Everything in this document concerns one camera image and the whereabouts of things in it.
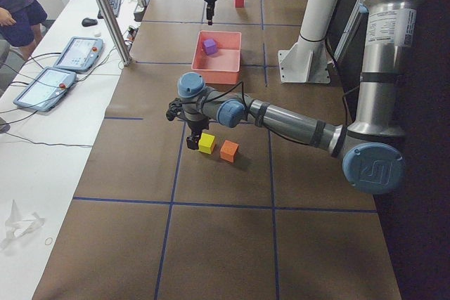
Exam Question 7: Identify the black computer mouse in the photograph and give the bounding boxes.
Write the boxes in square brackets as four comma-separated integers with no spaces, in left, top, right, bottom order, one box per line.
[82,18,98,27]

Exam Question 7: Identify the person in dark clothes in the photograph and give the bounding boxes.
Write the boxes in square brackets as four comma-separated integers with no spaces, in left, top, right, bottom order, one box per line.
[1,0,47,60]

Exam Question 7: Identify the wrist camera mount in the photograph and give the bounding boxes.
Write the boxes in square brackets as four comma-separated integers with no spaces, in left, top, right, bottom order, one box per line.
[166,98,185,122]

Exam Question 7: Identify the yellow foam block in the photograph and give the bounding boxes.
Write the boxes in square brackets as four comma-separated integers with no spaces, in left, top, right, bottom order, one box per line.
[198,132,216,155]

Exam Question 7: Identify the near teach pendant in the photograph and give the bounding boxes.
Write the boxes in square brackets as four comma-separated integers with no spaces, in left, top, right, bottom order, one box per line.
[13,67,77,112]

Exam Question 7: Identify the far teach pendant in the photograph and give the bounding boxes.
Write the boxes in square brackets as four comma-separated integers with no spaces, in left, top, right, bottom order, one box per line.
[53,37,104,72]

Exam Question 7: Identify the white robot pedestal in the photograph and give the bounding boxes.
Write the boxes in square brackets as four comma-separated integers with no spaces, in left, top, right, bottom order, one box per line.
[278,0,338,84]

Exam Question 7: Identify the purple foam block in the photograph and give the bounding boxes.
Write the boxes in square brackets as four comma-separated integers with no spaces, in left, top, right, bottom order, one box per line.
[202,39,218,56]

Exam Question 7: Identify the aluminium frame post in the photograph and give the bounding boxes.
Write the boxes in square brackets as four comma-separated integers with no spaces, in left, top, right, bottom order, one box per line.
[96,0,132,67]

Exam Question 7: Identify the orange foam block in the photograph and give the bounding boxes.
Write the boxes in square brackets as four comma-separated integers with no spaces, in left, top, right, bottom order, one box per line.
[220,140,239,163]

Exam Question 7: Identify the pink plastic bin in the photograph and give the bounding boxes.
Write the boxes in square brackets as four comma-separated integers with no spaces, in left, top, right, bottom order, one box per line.
[191,30,242,84]

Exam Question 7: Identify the crumpled white paper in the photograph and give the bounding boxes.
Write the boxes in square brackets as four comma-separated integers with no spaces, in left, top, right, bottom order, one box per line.
[1,200,46,250]

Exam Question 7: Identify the red foam block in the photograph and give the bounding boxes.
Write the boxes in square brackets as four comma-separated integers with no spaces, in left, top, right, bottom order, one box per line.
[234,0,245,8]

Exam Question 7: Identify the teach pendant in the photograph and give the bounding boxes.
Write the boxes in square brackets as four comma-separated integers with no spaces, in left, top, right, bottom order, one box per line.
[13,67,77,112]
[53,37,104,72]

